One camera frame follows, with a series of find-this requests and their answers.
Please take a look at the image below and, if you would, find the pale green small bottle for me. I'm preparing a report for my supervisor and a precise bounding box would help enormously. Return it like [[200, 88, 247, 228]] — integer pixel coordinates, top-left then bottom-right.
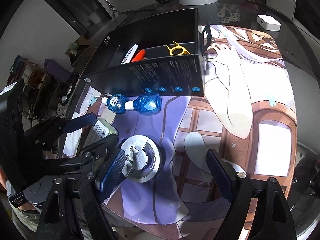
[[88, 119, 118, 147]]

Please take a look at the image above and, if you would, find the white remote control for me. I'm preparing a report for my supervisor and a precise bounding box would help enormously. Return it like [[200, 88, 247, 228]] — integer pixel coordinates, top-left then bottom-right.
[[121, 44, 139, 64]]

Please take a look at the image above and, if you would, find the yellow plastic tool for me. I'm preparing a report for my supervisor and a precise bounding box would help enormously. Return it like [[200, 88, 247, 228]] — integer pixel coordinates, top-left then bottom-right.
[[166, 41, 191, 56]]

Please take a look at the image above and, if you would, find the purple bag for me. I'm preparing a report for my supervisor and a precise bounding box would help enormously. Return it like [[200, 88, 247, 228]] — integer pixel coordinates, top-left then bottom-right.
[[44, 59, 72, 82]]

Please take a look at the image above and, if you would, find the black white patterned object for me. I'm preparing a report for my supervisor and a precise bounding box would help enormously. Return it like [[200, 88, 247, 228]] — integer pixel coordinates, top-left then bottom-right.
[[217, 7, 241, 23]]

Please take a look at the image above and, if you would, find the white cube charger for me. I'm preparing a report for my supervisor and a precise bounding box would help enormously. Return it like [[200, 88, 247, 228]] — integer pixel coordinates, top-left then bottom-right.
[[257, 14, 281, 32]]

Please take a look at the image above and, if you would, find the black cardboard box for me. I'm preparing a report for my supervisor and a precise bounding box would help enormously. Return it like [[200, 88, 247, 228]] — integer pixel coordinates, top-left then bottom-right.
[[79, 8, 213, 97]]

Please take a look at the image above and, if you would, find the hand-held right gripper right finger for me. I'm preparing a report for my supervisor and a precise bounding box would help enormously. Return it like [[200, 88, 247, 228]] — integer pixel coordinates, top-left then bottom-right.
[[205, 149, 295, 240]]

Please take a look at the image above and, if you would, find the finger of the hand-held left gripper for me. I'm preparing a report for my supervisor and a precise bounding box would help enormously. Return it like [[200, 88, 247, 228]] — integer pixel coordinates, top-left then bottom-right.
[[42, 134, 120, 173], [24, 114, 97, 145]]

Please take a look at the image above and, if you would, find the round silver plug adapter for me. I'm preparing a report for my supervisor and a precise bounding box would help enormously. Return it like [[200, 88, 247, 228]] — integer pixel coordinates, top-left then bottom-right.
[[117, 135, 163, 183]]

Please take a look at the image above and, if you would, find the brown cardboard box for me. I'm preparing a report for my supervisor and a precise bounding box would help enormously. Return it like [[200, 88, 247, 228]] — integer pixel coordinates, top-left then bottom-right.
[[65, 35, 88, 63]]

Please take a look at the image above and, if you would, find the printed desk mat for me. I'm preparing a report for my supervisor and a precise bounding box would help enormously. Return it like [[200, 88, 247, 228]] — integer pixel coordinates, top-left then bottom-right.
[[62, 24, 298, 240]]

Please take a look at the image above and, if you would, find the person's left forearm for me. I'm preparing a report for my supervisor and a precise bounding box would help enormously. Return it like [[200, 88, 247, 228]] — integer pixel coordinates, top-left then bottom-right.
[[0, 172, 44, 240]]

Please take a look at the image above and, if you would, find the shoe rack with shoes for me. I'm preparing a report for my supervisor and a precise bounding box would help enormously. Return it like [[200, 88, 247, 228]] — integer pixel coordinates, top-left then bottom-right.
[[7, 55, 63, 120]]

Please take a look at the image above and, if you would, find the red lighter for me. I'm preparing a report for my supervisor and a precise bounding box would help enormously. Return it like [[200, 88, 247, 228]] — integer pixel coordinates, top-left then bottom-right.
[[132, 50, 146, 62]]

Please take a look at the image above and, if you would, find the beige sofa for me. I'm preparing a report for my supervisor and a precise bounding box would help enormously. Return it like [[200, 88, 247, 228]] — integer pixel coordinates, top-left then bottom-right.
[[265, 0, 302, 20]]

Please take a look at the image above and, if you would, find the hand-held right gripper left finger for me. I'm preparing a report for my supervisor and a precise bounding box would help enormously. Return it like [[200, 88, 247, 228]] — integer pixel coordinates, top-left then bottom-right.
[[37, 148, 129, 240]]

